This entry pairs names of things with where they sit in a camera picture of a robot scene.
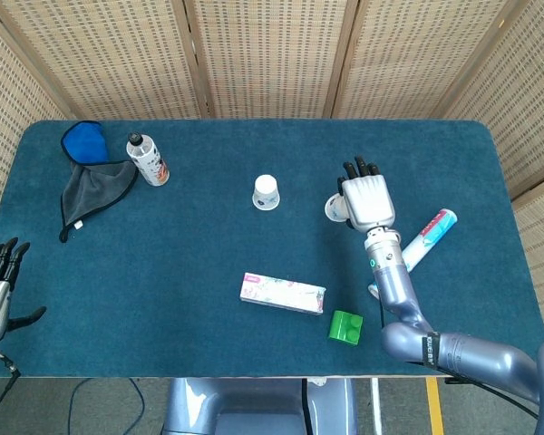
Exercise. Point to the white table leg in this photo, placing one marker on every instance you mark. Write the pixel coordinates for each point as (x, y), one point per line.
(376, 408)

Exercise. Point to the white bottle black cap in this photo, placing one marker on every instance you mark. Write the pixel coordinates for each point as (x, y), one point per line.
(149, 161)

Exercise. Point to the green toy building block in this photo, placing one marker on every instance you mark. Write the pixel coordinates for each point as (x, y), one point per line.
(342, 328)

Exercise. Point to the woven folding screen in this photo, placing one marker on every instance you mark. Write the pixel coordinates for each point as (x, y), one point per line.
(272, 54)

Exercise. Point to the blue cloth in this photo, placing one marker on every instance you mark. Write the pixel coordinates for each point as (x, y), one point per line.
(88, 142)

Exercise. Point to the paper cup dark blue flower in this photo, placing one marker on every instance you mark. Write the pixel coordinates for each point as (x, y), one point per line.
(266, 190)

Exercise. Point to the teal table mat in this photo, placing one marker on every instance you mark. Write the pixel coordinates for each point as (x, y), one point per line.
(186, 254)

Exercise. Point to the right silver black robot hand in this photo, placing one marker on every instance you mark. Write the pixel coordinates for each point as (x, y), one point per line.
(369, 199)

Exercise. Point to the grey-blue robot torso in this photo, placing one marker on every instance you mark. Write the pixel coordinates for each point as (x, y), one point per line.
(254, 408)

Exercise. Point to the grey cloth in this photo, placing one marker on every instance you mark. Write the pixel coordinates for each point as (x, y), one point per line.
(95, 188)

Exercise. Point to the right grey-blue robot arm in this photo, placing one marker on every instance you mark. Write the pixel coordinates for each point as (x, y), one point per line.
(396, 290)

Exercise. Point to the floral toothpaste box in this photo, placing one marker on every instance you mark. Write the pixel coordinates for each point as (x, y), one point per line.
(281, 294)

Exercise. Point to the paper cup light blue flower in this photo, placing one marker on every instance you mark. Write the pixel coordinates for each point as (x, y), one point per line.
(334, 206)

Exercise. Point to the plastic wrap roll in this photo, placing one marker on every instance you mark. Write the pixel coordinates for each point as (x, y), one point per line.
(430, 233)

